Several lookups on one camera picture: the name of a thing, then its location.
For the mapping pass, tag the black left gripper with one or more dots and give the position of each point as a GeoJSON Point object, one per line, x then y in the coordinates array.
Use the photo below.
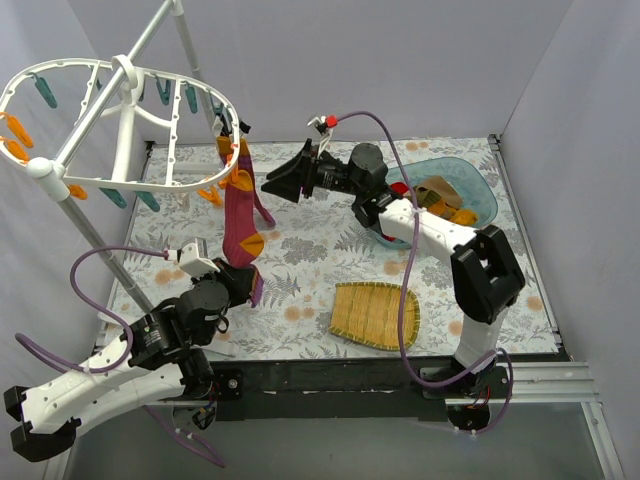
{"type": "Point", "coordinates": [240, 279]}

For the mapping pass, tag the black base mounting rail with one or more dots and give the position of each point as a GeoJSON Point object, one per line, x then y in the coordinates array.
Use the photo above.
{"type": "Point", "coordinates": [326, 389]}

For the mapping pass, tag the blue transparent plastic basin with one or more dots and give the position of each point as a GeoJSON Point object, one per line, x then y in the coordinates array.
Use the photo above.
{"type": "Point", "coordinates": [465, 179]}

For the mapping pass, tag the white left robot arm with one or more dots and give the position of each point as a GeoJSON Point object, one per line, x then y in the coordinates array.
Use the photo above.
{"type": "Point", "coordinates": [160, 357]}

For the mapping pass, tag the white round clip hanger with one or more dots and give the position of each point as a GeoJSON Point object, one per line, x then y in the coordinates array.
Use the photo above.
{"type": "Point", "coordinates": [52, 176]}

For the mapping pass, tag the mustard yellow sock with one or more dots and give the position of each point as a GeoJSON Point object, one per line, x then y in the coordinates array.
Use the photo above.
{"type": "Point", "coordinates": [464, 217]}

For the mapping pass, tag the woven bamboo tray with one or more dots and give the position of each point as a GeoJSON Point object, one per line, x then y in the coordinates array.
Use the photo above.
{"type": "Point", "coordinates": [367, 313]}

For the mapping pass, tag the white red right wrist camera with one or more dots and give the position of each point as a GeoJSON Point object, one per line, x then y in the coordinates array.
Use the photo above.
{"type": "Point", "coordinates": [325, 126]}

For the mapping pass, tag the floral patterned table mat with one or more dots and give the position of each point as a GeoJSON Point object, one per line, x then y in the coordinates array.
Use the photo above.
{"type": "Point", "coordinates": [316, 244]}

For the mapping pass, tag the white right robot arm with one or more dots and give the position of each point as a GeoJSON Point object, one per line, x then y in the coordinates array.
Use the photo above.
{"type": "Point", "coordinates": [486, 275]}

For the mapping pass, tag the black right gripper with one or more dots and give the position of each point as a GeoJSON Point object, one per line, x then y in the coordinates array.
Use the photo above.
{"type": "Point", "coordinates": [306, 175]}

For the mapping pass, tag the red white patterned sock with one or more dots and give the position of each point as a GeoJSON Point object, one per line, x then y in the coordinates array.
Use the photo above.
{"type": "Point", "coordinates": [399, 188]}

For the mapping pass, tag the olive green orange-toe sock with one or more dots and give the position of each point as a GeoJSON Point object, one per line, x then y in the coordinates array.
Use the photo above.
{"type": "Point", "coordinates": [432, 202]}

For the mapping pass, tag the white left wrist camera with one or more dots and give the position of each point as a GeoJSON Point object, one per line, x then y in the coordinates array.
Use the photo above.
{"type": "Point", "coordinates": [193, 259]}

